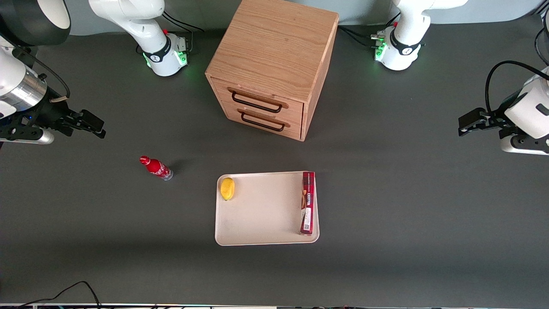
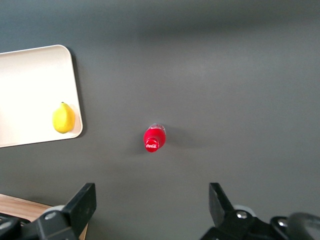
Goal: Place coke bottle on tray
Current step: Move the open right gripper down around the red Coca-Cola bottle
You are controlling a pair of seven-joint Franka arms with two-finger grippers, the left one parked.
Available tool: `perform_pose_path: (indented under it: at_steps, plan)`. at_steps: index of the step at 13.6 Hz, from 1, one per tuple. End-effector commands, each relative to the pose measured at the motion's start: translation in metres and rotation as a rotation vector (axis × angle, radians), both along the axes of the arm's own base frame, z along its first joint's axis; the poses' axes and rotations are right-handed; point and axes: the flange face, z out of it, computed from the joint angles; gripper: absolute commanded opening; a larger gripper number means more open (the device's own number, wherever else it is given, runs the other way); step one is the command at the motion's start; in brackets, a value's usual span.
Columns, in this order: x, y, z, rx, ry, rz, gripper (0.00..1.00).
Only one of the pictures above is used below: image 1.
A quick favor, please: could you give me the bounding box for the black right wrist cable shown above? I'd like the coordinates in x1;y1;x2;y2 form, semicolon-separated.
13;45;71;103

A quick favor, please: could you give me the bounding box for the beige plastic tray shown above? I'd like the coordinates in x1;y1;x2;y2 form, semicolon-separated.
214;171;320;246

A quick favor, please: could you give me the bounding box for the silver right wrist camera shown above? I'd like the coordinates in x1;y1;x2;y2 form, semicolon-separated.
0;130;55;145

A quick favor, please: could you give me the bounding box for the thin black table edge cable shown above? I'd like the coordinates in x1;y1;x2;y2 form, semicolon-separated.
16;281;102;309

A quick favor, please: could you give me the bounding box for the red coke bottle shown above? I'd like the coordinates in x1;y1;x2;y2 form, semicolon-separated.
139;155;174;181

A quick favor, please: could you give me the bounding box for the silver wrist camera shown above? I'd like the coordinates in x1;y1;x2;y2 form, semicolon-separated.
0;130;55;145
500;134;549;155

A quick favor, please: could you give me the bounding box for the black left base cable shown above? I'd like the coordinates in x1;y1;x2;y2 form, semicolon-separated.
338;13;400;48

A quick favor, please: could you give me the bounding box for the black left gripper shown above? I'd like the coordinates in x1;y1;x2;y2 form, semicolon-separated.
458;91;524;138

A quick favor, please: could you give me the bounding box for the red shortbread cookie box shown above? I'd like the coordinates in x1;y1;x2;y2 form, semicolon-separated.
300;171;316;236

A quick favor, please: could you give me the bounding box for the black metal drawer handle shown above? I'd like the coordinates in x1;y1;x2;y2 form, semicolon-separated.
227;87;289;114
237;109;291;132

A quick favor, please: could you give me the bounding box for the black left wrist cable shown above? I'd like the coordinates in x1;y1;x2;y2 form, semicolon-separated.
485;60;549;115

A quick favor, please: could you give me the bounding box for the black cable at picture corner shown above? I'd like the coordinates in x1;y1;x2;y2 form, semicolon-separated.
534;9;549;67

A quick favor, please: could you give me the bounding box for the black base cable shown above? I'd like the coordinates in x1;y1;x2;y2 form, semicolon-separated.
161;11;205;54
338;13;400;48

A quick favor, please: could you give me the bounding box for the black right base cable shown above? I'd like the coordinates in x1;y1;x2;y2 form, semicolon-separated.
161;11;205;54

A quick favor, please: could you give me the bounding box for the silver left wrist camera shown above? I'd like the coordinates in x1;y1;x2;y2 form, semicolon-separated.
500;134;549;155

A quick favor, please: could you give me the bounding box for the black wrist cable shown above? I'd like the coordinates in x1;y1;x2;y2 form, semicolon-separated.
485;60;549;115
13;45;71;103

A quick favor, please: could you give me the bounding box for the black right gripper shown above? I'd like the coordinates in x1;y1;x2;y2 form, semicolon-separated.
0;88;106;141

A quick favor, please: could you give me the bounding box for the wooden drawer cabinet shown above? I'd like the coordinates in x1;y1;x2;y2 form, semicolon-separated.
205;0;339;142

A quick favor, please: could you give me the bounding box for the wooden drawer front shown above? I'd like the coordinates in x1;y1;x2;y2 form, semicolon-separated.
223;102;303;140
210;77;305;124

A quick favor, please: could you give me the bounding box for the yellow lemon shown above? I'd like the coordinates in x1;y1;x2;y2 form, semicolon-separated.
220;177;235;201

